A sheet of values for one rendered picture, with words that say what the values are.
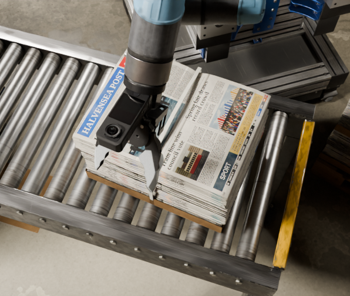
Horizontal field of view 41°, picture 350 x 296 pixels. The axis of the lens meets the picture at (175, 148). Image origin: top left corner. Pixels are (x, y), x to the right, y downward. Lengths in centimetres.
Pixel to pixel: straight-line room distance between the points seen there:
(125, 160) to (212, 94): 25
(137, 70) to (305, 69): 157
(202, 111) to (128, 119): 36
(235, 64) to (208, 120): 118
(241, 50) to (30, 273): 136
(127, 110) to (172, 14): 17
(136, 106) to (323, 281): 146
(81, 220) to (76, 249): 84
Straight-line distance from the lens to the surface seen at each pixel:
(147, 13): 72
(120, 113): 76
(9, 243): 214
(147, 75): 75
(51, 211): 125
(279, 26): 201
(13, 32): 162
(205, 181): 100
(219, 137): 105
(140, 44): 74
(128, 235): 120
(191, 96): 111
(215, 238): 120
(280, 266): 118
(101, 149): 86
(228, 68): 222
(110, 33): 265
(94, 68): 147
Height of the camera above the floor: 193
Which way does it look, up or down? 61 degrees down
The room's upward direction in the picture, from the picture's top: straight up
